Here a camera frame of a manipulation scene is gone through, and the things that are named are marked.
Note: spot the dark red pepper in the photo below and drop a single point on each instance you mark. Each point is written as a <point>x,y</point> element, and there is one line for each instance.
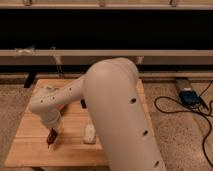
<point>51,137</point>

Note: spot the black rectangular block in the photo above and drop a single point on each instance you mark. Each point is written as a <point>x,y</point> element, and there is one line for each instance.
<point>83,104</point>

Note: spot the wooden table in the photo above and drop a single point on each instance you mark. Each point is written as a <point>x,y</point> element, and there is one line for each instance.
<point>29,147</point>

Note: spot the wooden shelf rail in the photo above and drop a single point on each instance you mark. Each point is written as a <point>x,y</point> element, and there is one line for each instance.
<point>77,57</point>

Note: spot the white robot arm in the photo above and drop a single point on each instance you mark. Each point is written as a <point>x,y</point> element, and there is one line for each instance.
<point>109,91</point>

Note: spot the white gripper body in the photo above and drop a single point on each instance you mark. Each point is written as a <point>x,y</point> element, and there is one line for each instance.
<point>53,121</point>

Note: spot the white sponge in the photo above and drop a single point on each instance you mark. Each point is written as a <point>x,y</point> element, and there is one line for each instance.
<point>89,134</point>

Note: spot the blue power adapter box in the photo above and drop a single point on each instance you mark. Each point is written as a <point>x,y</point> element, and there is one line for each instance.
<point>189,97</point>

